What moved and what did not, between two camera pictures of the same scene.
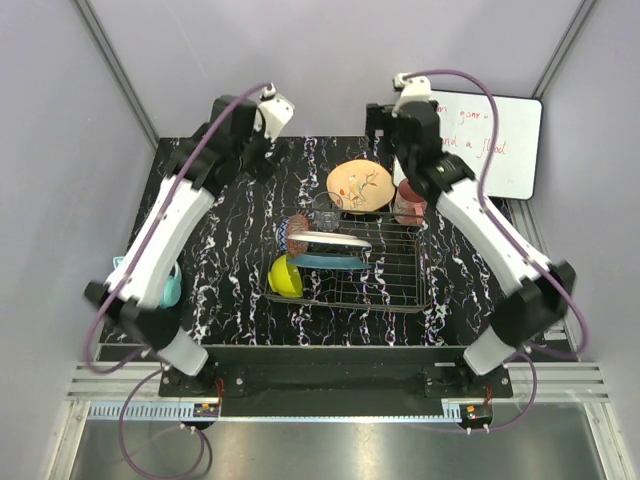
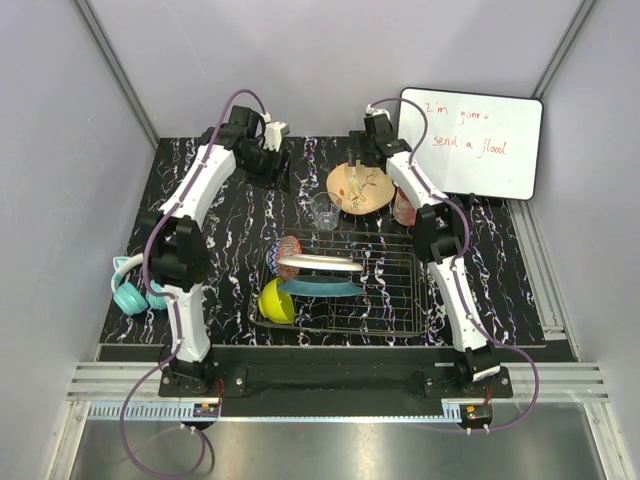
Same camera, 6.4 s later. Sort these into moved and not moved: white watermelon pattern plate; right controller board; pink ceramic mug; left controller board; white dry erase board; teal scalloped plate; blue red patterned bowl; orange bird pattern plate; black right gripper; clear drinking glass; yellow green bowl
Moved: white watermelon pattern plate; black right gripper; yellow green bowl; blue red patterned bowl; teal scalloped plate
Not moved: white dry erase board; right controller board; clear drinking glass; orange bird pattern plate; left controller board; pink ceramic mug
